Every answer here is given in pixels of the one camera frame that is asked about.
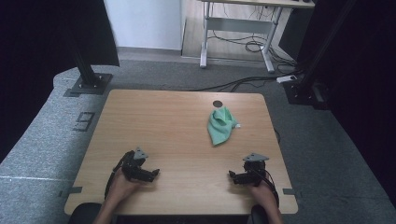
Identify person's left hand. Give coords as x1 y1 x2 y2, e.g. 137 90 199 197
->
105 169 142 203

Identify black floor cable bundle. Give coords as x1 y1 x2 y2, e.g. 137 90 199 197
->
190 68 302 93

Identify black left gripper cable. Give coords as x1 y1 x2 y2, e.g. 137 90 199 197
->
104 152 128 200

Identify black box under desk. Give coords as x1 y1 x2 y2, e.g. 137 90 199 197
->
278 7 313 62

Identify coiled black cables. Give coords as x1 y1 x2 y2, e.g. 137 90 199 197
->
207 29 297 68

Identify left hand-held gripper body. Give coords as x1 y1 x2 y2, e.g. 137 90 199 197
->
120 147 150 183

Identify black curtain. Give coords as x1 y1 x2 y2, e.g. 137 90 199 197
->
0 0 120 163
296 0 396 200

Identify green cloth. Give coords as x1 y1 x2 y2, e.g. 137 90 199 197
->
206 105 242 147

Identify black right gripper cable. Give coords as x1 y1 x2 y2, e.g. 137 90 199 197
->
261 169 280 207

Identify white power strip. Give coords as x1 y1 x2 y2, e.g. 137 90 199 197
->
276 75 299 84

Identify black metal stand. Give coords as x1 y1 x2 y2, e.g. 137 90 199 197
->
66 29 114 96
282 0 358 110

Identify grey carpet mat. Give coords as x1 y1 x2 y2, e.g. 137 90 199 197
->
0 60 396 224

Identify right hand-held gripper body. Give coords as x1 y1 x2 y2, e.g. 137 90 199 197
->
242 152 270 188

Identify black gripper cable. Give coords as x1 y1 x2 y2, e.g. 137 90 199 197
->
261 169 280 207
104 152 128 200

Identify black chair armrest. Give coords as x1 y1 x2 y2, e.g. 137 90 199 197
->
250 204 269 224
67 203 104 224

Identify person's right hand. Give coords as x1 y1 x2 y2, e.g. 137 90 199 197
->
247 180 278 213

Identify white metal desk frame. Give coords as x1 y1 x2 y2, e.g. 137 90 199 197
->
198 0 316 74

